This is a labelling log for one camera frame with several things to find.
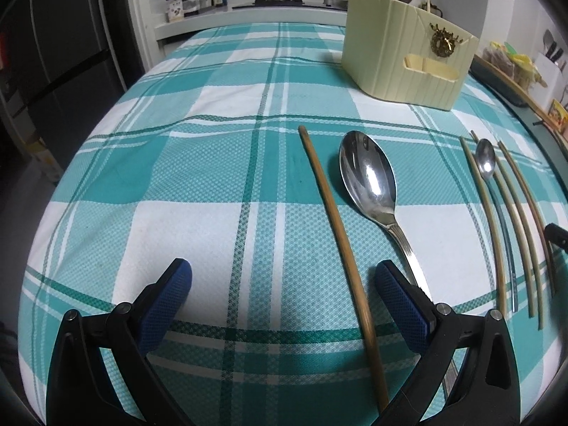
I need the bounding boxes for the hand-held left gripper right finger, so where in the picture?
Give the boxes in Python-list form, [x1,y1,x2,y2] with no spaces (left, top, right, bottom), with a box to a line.
[375,260,521,426]

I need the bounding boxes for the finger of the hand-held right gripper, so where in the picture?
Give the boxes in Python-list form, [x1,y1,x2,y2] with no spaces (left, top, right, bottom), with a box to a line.
[545,223,568,253]

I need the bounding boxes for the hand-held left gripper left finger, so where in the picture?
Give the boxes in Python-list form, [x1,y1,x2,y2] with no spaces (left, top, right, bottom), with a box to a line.
[47,257,196,426]

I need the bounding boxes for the dark brown chopstick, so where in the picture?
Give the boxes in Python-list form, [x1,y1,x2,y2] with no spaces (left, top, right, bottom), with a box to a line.
[498,141,556,294]

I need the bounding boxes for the brown wooden chopstick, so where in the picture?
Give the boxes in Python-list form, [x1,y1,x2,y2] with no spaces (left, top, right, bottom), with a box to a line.
[298,125,391,413]

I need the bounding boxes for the small steel spoon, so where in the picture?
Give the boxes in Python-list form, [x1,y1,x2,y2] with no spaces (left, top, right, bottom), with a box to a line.
[475,139,519,312]

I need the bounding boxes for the large steel spoon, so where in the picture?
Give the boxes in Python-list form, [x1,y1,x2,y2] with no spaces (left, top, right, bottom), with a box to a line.
[338,131,460,402]

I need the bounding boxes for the cream ribbed utensil holder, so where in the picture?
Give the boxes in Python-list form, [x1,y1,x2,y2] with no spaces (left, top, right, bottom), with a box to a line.
[341,0,480,111]

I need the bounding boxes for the teal checked tablecloth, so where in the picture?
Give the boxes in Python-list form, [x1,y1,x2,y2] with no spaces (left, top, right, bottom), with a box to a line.
[18,22,568,426]

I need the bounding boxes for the yellow packet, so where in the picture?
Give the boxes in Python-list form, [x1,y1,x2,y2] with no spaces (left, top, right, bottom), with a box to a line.
[549,98,568,132]

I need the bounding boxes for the wooden cutting board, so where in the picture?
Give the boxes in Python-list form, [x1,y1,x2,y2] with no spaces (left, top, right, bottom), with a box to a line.
[474,53,557,118]

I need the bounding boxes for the white knife block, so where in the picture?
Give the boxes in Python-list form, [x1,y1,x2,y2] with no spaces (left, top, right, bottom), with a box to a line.
[531,51,568,104]

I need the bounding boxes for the snack bags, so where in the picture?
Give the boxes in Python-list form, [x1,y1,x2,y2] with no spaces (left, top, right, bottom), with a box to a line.
[483,40,546,90]

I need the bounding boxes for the dark grey refrigerator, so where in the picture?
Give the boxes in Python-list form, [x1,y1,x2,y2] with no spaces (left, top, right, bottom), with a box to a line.
[0,0,147,178]

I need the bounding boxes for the white kitchen counter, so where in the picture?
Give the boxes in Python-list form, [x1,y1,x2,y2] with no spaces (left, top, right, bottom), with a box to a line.
[153,0,351,56]

